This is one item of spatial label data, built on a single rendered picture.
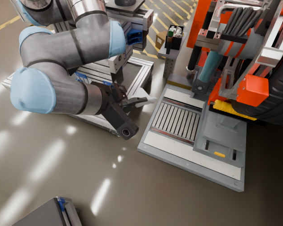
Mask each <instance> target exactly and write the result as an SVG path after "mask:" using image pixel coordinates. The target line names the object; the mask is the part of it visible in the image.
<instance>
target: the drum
mask: <svg viewBox="0 0 283 226"><path fill-rule="evenodd" d="M225 27H226V24H224V23H220V24H219V25H218V27H217V31H216V32H222V31H223V30H224V29H225ZM254 32H255V28H250V29H249V30H248V31H247V32H246V34H245V35H248V40H247V42H246V43H245V44H243V43H237V42H232V41H228V40H223V39H221V41H220V43H219V45H218V48H217V50H214V49H210V51H213V52H218V54H221V55H225V56H229V57H234V58H238V59H242V60H246V59H247V58H248V59H253V58H254V57H255V55H256V53H257V52H258V50H259V48H260V46H261V44H262V42H263V40H264V37H265V36H261V35H260V34H255V33H254Z"/></svg>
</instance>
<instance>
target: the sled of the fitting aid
mask: <svg viewBox="0 0 283 226"><path fill-rule="evenodd" d="M208 107H209V105H208V100H206V101H205V103H204V105H203V109H202V113H201V117H200V121H199V126H198V129H197V134H196V138H195V142H194V146H193V151H195V152H198V153H201V154H203V155H206V156H209V157H211V158H214V159H217V160H219V161H222V162H224V163H227V164H230V165H233V166H235V167H238V168H241V167H243V166H245V157H246V151H244V152H240V151H237V150H234V149H232V148H229V147H226V146H223V145H220V144H218V143H215V142H212V141H209V140H206V139H203V138H202V136H203V130H204V126H205V121H206V117H207V113H208Z"/></svg>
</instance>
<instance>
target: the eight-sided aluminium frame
mask: <svg viewBox="0 0 283 226"><path fill-rule="evenodd" d="M282 7H283V0H281V1H280V3H279V6H278V8H277V10H276V12H275V15H274V17H273V19H272V22H271V24H270V26H269V28H268V30H267V33H266V35H265V37H264V40H263V42H262V44H261V46H260V48H259V50H258V52H257V53H256V55H255V57H254V58H253V60H252V62H251V63H250V64H249V66H248V67H247V68H246V70H245V71H244V72H243V74H242V75H241V76H240V78H239V79H238V81H237V82H236V83H235V85H234V86H233V82H234V73H235V70H236V67H237V64H238V62H239V60H240V59H238V58H235V60H234V63H233V65H232V66H230V63H231V61H232V58H233V57H230V56H229V57H228V60H227V62H226V65H225V67H224V69H223V71H222V78H221V84H220V90H219V92H218V94H219V96H221V97H225V98H228V99H233V100H236V99H237V89H238V85H239V84H240V83H241V81H242V80H243V78H244V77H245V76H246V75H247V74H251V75H252V74H253V73H254V72H255V70H256V69H257V68H258V67H259V65H263V66H262V67H261V68H260V69H259V70H258V71H257V73H256V74H255V76H258V77H262V78H264V77H265V76H266V75H267V74H268V73H269V72H270V71H271V70H272V69H273V68H275V67H276V65H277V64H278V62H279V61H280V60H281V58H282V56H283V30H282V32H281V34H280V36H279V38H278V41H277V43H276V45H275V47H271V46H272V44H273V41H274V39H275V37H276V35H277V33H278V31H279V29H280V26H281V24H282V22H283V15H280V12H281V9H282ZM227 75H228V76H229V79H228V84H227V89H226V88H225V86H226V78H227Z"/></svg>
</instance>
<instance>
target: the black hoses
mask: <svg viewBox="0 0 283 226"><path fill-rule="evenodd" d="M260 16H261V11H259V10H257V11H256V10H254V8H253V7H252V6H250V7H248V8H247V7H245V8H244V9H243V7H240V8H238V7H236V8H235V9H234V10H233V12H232V14H231V16H230V18H229V20H228V22H227V24H226V27H225V29H224V30H223V31H222V33H221V35H220V39H223V40H228V41H232V42H237V43H243V44H245V43H246V42H247V40H248V35H245V34H246V32H247V31H248V30H249V29H250V28H253V27H254V25H255V22H256V21H257V20H258V18H259V17H260ZM270 24H271V22H270V21H266V23H265V28H266V29H268V28H269V26H270Z"/></svg>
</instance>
